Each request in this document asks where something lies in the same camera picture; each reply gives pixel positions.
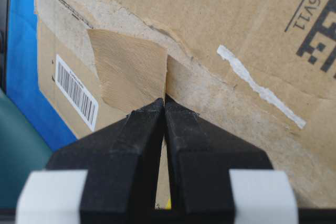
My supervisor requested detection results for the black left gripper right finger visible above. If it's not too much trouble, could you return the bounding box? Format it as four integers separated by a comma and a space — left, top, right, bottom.
164, 97, 300, 224

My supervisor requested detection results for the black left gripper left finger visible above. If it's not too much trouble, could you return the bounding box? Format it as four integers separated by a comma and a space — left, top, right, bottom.
16, 98, 164, 223

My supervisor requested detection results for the brown tape strip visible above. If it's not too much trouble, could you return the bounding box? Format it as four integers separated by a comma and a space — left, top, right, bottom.
87, 29, 167, 112

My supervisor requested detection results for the brown cardboard box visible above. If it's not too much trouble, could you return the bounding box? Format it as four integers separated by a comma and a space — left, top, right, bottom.
34, 0, 335, 208

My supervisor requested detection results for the blue table cloth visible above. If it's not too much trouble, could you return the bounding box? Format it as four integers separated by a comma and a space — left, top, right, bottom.
6, 0, 76, 151

